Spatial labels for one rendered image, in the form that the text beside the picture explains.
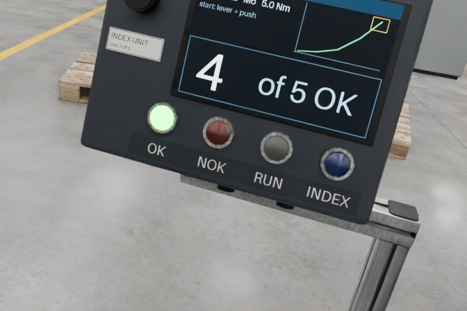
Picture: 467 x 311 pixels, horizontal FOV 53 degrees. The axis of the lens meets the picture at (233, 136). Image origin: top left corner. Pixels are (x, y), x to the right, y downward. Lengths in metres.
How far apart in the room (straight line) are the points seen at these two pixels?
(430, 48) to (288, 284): 5.02
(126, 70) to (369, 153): 0.21
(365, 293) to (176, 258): 1.56
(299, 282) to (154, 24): 1.74
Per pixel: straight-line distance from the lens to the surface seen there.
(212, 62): 0.39
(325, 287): 2.08
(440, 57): 6.71
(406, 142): 3.52
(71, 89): 3.43
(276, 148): 0.38
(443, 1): 6.56
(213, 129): 0.38
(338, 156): 0.38
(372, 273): 0.51
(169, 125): 0.40
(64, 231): 2.14
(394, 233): 0.48
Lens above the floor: 1.27
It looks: 23 degrees down
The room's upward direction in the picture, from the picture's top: 11 degrees clockwise
